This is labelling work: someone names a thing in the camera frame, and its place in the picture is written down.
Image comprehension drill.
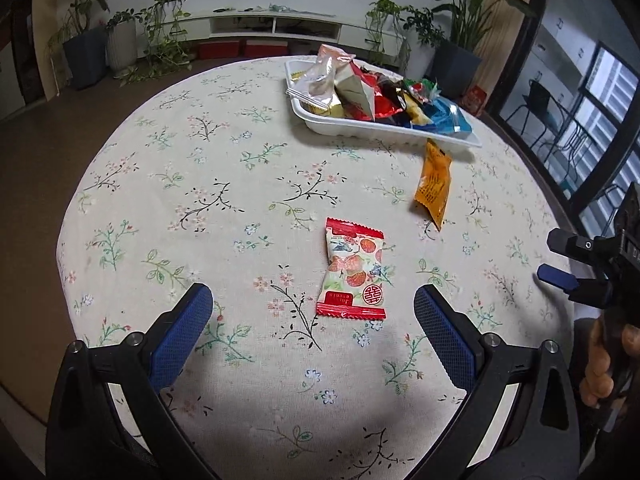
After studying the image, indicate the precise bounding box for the tall plant dark pot left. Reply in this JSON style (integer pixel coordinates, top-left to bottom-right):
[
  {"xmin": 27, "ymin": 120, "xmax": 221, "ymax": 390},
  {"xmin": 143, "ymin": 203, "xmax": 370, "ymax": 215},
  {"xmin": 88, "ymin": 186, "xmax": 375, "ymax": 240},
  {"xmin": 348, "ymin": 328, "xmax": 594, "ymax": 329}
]
[{"xmin": 50, "ymin": 0, "xmax": 110, "ymax": 90}]

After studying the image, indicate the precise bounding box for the person's right hand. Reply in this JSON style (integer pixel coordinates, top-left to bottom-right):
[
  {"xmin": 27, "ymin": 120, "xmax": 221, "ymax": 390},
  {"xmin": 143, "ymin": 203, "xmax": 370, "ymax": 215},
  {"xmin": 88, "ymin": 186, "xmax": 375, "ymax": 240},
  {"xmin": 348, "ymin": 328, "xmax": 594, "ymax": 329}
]
[{"xmin": 579, "ymin": 318, "xmax": 640, "ymax": 408}]

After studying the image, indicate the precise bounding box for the plant in white ribbed pot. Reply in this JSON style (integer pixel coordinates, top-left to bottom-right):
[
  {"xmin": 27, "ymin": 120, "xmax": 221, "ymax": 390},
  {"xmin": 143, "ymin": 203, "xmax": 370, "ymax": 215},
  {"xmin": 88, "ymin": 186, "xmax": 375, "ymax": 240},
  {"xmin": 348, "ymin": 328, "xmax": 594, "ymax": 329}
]
[{"xmin": 105, "ymin": 9, "xmax": 138, "ymax": 77}]

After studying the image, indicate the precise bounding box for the clear orange pastry packet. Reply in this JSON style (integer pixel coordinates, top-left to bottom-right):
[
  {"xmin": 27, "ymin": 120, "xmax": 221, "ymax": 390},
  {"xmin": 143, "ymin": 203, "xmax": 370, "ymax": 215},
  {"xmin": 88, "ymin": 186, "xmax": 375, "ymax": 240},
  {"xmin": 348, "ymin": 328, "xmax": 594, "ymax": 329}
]
[{"xmin": 286, "ymin": 44, "xmax": 355, "ymax": 112}]

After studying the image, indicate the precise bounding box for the blue yellow snack packet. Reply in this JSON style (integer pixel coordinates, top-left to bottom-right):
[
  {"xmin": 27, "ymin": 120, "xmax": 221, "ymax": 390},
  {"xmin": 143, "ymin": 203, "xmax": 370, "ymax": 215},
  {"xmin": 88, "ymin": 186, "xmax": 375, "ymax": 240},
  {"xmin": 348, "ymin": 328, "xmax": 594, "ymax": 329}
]
[{"xmin": 398, "ymin": 90, "xmax": 434, "ymax": 126}]

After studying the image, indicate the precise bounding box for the trailing pothos plant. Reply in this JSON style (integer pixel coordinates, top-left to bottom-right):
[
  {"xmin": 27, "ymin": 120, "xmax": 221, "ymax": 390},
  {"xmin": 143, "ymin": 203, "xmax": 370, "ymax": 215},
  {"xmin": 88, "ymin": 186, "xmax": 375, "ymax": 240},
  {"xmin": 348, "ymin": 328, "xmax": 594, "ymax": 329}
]
[
  {"xmin": 122, "ymin": 0, "xmax": 191, "ymax": 84},
  {"xmin": 364, "ymin": 0, "xmax": 410, "ymax": 73}
]

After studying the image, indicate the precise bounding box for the black balcony chair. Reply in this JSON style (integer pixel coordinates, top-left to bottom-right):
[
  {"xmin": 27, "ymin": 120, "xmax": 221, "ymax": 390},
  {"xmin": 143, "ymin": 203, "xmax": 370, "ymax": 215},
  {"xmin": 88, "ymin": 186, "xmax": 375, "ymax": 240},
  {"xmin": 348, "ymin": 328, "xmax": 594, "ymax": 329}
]
[{"xmin": 504, "ymin": 79, "xmax": 570, "ymax": 145}]

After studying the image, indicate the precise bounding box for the large leaf plant dark pot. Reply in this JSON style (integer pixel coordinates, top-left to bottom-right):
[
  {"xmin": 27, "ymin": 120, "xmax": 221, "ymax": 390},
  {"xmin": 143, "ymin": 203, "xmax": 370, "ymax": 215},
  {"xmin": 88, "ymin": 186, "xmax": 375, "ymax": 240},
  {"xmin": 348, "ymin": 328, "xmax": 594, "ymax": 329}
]
[{"xmin": 430, "ymin": 0, "xmax": 537, "ymax": 101}]

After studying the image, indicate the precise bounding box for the red carton on floor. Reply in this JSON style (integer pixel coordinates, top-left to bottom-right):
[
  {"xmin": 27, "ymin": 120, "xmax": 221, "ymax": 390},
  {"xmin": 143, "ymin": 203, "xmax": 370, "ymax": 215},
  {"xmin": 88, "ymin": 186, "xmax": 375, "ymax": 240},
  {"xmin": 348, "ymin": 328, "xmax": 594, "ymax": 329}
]
[{"xmin": 460, "ymin": 84, "xmax": 487, "ymax": 117}]

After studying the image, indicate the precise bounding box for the white tv console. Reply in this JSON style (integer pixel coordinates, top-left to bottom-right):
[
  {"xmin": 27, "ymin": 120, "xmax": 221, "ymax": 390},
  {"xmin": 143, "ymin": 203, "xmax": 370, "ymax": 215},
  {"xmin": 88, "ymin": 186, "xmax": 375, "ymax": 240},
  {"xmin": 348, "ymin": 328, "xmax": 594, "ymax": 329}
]
[{"xmin": 174, "ymin": 8, "xmax": 407, "ymax": 57}]

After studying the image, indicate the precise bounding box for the red peach candy packet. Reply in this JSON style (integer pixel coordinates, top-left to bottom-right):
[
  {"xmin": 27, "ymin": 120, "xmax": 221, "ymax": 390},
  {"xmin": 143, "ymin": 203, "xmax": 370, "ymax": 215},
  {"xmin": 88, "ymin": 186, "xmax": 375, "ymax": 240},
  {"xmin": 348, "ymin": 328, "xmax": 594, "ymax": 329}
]
[{"xmin": 316, "ymin": 218, "xmax": 386, "ymax": 321}]

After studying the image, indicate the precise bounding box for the red storage box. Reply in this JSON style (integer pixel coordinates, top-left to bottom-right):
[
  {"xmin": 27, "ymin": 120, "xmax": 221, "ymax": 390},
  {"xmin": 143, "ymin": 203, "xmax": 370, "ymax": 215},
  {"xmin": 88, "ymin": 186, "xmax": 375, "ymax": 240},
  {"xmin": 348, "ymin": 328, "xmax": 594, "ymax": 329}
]
[
  {"xmin": 243, "ymin": 39, "xmax": 290, "ymax": 58},
  {"xmin": 196, "ymin": 39, "xmax": 242, "ymax": 60}
]

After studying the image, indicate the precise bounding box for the plant in white pot right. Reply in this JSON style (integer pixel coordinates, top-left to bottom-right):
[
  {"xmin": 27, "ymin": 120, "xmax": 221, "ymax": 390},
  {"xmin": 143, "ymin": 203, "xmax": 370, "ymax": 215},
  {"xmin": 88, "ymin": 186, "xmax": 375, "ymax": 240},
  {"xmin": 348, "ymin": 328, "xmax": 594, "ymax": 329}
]
[{"xmin": 404, "ymin": 6, "xmax": 445, "ymax": 79}]

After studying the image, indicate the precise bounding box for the floral round tablecloth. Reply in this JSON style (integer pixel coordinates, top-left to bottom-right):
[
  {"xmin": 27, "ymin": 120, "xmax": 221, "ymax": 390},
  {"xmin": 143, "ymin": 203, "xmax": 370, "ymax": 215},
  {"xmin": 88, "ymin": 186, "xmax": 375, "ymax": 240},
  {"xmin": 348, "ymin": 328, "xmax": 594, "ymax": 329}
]
[{"xmin": 58, "ymin": 58, "xmax": 574, "ymax": 479}]

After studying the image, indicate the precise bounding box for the green red candy packet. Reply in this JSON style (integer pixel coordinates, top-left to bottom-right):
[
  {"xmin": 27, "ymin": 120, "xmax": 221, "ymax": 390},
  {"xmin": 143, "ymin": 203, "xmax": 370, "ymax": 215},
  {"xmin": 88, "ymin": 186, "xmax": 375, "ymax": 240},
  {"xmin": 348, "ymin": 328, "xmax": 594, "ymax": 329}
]
[{"xmin": 402, "ymin": 78, "xmax": 440, "ymax": 104}]

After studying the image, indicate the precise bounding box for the right red storage box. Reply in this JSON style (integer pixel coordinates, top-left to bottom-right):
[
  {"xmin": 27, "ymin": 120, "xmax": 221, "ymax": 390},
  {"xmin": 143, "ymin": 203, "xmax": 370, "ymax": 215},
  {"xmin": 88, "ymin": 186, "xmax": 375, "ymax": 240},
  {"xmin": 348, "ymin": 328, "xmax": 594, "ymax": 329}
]
[{"xmin": 243, "ymin": 39, "xmax": 290, "ymax": 58}]

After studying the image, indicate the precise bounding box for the white plastic tray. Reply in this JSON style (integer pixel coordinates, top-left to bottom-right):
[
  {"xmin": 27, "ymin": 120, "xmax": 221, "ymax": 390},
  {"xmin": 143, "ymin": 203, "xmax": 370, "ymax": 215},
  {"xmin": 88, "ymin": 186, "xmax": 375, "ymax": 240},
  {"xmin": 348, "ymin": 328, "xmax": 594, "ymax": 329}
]
[{"xmin": 283, "ymin": 58, "xmax": 484, "ymax": 154}]

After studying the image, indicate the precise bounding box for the light blue snack packet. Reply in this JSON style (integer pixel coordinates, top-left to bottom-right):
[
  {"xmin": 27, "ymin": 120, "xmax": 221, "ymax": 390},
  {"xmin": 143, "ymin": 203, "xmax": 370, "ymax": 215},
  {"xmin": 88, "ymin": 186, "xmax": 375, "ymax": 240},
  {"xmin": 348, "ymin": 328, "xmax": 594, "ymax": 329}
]
[{"xmin": 425, "ymin": 96, "xmax": 473, "ymax": 136}]

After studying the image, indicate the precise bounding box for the white red snack bag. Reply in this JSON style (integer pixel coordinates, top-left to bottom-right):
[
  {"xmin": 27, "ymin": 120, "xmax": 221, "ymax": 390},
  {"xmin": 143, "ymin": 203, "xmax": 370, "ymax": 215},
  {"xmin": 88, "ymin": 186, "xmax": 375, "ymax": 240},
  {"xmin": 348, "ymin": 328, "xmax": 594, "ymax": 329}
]
[{"xmin": 334, "ymin": 61, "xmax": 378, "ymax": 120}]

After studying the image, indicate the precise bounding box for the trailing pothos plant right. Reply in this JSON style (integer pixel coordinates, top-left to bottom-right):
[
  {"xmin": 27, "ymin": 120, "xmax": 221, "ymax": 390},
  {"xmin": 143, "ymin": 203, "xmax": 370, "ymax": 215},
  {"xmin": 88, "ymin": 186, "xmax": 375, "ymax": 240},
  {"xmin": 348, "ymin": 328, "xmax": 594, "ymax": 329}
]
[{"xmin": 364, "ymin": 0, "xmax": 410, "ymax": 73}]

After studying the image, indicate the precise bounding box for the trailing pothos plant left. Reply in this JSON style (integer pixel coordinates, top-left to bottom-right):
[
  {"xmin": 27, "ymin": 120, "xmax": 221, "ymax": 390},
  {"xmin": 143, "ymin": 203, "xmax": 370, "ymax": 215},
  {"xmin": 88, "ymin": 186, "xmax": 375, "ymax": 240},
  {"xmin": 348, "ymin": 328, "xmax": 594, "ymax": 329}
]
[{"xmin": 122, "ymin": 0, "xmax": 191, "ymax": 84}]

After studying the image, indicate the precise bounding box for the left red storage box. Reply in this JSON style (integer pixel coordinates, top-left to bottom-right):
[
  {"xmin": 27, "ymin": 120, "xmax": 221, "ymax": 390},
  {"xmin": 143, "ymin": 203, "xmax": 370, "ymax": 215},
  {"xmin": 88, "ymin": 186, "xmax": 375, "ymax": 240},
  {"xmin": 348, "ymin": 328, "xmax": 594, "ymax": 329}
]
[{"xmin": 196, "ymin": 39, "xmax": 242, "ymax": 60}]

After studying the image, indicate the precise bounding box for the orange snack packet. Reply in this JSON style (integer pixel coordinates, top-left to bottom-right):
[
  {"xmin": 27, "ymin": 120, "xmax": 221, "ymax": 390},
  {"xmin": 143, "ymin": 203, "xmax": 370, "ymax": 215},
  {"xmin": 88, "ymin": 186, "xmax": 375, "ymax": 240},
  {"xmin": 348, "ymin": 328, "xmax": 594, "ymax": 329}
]
[{"xmin": 414, "ymin": 140, "xmax": 451, "ymax": 231}]

